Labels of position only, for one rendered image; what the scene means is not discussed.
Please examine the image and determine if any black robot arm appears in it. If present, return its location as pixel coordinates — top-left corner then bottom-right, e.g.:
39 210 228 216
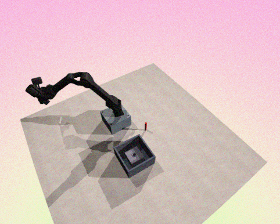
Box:
26 72 124 117

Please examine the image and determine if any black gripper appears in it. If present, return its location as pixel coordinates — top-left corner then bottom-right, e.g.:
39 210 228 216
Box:
31 77 43 89

